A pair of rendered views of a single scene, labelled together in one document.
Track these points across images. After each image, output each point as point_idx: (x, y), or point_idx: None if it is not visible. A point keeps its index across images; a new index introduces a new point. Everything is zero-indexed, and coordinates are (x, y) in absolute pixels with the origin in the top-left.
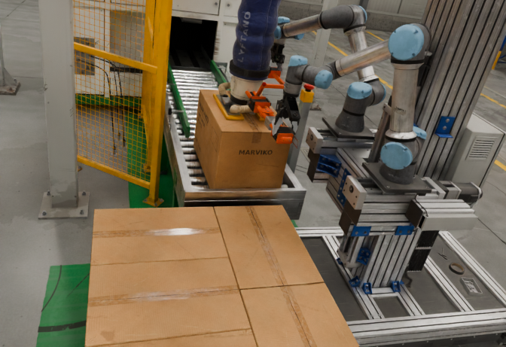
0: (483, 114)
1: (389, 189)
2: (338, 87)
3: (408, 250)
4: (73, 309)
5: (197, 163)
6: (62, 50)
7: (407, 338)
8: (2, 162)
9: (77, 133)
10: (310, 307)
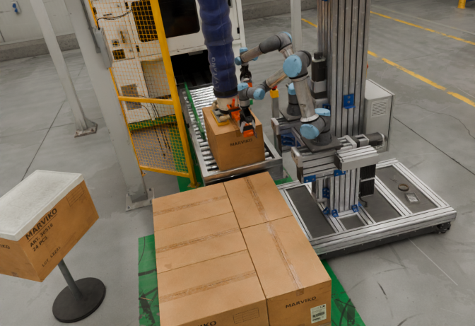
0: (448, 54)
1: (314, 150)
2: None
3: (355, 183)
4: (155, 260)
5: (211, 155)
6: (112, 107)
7: (364, 240)
8: (97, 180)
9: (139, 150)
10: (283, 231)
